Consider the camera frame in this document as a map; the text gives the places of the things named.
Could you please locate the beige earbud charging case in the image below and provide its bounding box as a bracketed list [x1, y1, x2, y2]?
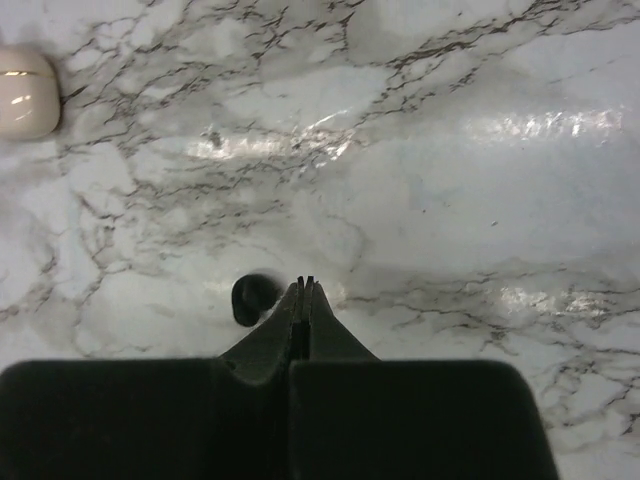
[1, 45, 61, 140]

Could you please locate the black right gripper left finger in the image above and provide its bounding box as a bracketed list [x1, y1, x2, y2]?
[1, 282, 304, 479]

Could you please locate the black ear hook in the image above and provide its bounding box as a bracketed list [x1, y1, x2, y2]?
[231, 273, 281, 327]

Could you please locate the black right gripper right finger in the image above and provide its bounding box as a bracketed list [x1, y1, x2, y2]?
[289, 278, 558, 479]

